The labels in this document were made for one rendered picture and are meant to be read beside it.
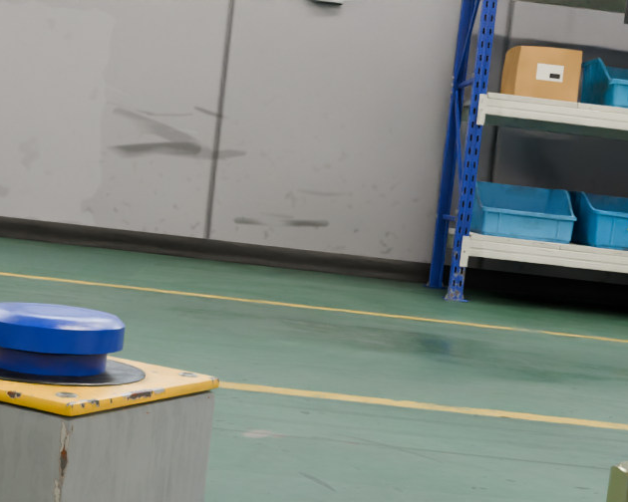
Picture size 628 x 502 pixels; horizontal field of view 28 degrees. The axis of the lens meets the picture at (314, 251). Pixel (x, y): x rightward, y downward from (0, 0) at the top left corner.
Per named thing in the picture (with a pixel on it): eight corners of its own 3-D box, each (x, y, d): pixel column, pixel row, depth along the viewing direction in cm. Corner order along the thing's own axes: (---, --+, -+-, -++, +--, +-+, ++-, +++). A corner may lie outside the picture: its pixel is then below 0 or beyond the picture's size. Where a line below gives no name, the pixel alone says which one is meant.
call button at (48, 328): (58, 405, 31) (66, 325, 31) (-64, 378, 33) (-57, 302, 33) (147, 389, 35) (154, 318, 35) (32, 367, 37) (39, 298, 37)
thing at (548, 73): (576, 104, 475) (583, 51, 474) (513, 96, 474) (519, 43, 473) (557, 108, 505) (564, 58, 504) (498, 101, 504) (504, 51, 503)
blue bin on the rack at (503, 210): (456, 229, 523) (462, 179, 522) (545, 239, 525) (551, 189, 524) (477, 234, 473) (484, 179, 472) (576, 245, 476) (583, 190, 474)
